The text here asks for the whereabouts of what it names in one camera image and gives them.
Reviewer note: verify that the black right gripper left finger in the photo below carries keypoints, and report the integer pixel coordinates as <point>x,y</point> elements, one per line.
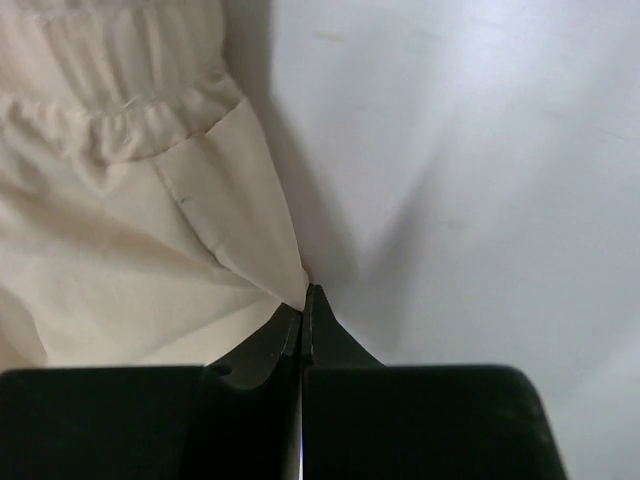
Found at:
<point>236,418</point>

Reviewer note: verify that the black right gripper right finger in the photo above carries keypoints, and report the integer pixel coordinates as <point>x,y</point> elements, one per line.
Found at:
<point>362,419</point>

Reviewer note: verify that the beige trousers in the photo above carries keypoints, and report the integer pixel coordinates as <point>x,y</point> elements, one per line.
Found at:
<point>142,218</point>

